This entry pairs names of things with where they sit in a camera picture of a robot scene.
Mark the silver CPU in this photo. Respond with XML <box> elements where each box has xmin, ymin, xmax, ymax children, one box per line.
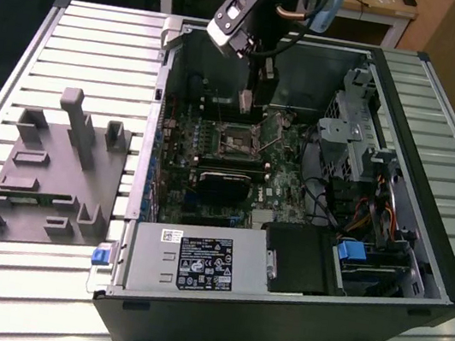
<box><xmin>236</xmin><ymin>89</ymin><xmax>255</xmax><ymax>115</ymax></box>

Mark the CPU socket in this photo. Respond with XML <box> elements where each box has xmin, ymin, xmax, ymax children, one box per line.
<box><xmin>210</xmin><ymin>119</ymin><xmax>269</xmax><ymax>167</ymax></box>

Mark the black plastic bay cover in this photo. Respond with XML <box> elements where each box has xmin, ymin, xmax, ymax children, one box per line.
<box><xmin>254</xmin><ymin>218</ymin><xmax>351</xmax><ymax>304</ymax></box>

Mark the black RAM stick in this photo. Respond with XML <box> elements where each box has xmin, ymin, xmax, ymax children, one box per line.
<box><xmin>196</xmin><ymin>152</ymin><xmax>265</xmax><ymax>173</ymax></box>

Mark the green motherboard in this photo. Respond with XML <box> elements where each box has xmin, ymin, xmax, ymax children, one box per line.
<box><xmin>144</xmin><ymin>86</ymin><xmax>328</xmax><ymax>247</ymax></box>

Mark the silver metal drive cage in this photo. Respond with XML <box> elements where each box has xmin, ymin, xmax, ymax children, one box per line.
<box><xmin>308</xmin><ymin>62</ymin><xmax>412</xmax><ymax>189</ymax></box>

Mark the small silver heatsink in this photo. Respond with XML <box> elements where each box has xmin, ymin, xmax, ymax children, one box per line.
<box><xmin>249</xmin><ymin>208</ymin><xmax>270</xmax><ymax>229</ymax></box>

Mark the hard disk in blue carrier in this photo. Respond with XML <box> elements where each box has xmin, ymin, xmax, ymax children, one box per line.
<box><xmin>329</xmin><ymin>238</ymin><xmax>413</xmax><ymax>306</ymax></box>

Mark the silver power supply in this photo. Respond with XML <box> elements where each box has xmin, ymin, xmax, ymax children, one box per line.
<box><xmin>121</xmin><ymin>209</ymin><xmax>277</xmax><ymax>311</ymax></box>

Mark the blue case latch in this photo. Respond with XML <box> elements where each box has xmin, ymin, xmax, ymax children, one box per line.
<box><xmin>90</xmin><ymin>239</ymin><xmax>120</xmax><ymax>269</ymax></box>

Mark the grey parts rack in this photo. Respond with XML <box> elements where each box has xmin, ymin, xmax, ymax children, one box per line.
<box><xmin>0</xmin><ymin>76</ymin><xmax>140</xmax><ymax>264</ymax></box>

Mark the black PC case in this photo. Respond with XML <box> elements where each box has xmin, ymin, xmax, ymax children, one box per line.
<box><xmin>77</xmin><ymin>5</ymin><xmax>455</xmax><ymax>341</ymax></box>

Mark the green RAM stick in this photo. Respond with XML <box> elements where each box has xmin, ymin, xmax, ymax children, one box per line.
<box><xmin>5</xmin><ymin>192</ymin><xmax>53</xmax><ymax>209</ymax></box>

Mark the black and white wrist camera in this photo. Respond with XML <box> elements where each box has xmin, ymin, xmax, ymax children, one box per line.
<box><xmin>202</xmin><ymin>0</ymin><xmax>267</xmax><ymax>62</ymax></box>

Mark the black wire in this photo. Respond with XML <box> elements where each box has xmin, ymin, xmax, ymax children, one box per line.
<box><xmin>295</xmin><ymin>174</ymin><xmax>349</xmax><ymax>233</ymax></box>

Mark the yellow red wire bundle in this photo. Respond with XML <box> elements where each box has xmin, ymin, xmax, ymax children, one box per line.
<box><xmin>347</xmin><ymin>197</ymin><xmax>375</xmax><ymax>238</ymax></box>

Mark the orange wire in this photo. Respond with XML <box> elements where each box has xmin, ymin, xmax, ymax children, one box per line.
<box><xmin>379</xmin><ymin>178</ymin><xmax>405</xmax><ymax>242</ymax></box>

